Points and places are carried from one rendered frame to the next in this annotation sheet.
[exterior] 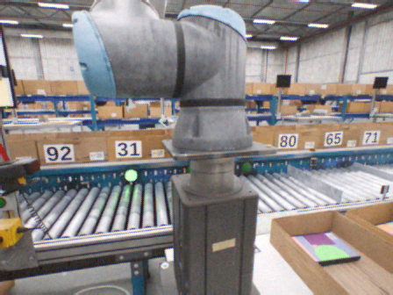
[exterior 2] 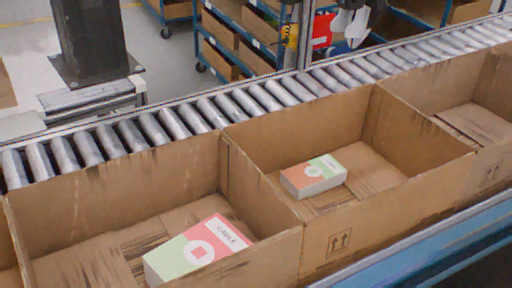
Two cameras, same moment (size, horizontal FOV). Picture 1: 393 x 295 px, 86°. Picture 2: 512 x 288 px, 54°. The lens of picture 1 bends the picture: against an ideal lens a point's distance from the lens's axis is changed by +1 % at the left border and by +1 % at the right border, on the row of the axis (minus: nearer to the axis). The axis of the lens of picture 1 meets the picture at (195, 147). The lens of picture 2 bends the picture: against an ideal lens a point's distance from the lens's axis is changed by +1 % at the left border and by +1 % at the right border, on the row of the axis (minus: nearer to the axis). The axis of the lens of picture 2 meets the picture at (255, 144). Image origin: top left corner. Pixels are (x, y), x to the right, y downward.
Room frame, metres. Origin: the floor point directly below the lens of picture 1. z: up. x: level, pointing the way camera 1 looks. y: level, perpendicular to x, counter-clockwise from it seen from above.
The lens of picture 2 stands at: (2.15, -0.02, 1.61)
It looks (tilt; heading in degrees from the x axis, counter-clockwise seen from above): 37 degrees down; 160
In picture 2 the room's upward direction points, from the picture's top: 2 degrees clockwise
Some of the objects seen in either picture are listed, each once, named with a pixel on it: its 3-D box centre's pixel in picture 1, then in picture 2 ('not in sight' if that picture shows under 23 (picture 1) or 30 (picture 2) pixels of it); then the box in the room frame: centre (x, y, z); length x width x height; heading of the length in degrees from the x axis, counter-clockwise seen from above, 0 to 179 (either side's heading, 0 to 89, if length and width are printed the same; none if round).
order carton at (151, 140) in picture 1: (139, 144); (340, 172); (1.49, 0.40, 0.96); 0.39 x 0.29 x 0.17; 102
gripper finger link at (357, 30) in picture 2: not in sight; (355, 29); (1.41, 0.42, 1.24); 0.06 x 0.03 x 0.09; 109
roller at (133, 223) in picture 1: (136, 205); (237, 143); (1.04, 0.32, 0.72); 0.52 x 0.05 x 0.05; 12
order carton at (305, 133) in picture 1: (285, 137); not in sight; (1.73, -0.75, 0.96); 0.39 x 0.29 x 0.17; 102
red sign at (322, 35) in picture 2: not in sight; (315, 33); (0.65, 0.73, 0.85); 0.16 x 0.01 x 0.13; 102
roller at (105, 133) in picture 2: not in sight; (130, 177); (1.11, 0.00, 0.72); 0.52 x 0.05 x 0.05; 12
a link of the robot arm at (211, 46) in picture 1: (207, 60); not in sight; (0.50, -0.03, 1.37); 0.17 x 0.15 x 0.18; 107
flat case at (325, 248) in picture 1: (319, 247); not in sight; (0.64, -0.43, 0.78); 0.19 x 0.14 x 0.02; 99
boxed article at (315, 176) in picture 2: not in sight; (313, 177); (1.42, 0.38, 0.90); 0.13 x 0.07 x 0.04; 103
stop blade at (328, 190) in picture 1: (310, 182); not in sight; (1.26, -0.73, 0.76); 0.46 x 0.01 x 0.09; 12
